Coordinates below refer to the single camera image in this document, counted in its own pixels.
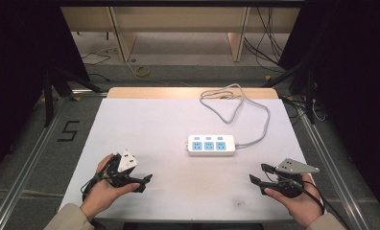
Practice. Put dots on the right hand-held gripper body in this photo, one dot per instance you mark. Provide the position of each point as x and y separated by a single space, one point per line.
293 166

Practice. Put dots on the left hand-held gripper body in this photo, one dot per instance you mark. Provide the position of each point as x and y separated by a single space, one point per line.
127 161

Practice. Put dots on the white blue power strip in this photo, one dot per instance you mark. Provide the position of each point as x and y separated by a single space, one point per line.
210 150

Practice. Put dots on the person's left hand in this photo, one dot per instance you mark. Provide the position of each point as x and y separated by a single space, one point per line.
100 195

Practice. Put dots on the person's right hand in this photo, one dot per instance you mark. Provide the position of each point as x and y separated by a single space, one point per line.
303 207

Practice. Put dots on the white table cover sheet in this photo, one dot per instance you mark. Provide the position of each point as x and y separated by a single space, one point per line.
165 127

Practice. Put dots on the black metal stand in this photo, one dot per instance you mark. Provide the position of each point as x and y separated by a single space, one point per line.
310 96
49 96

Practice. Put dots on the yellow tape roll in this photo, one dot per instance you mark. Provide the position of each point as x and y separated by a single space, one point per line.
137 71

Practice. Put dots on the dark curtain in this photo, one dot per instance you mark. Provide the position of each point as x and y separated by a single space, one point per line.
354 80
15 64

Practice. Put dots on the beige wooden desk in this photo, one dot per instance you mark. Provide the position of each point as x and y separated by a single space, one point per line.
178 19

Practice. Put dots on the silver metal floor rail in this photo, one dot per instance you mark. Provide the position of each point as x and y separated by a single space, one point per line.
25 166
335 172

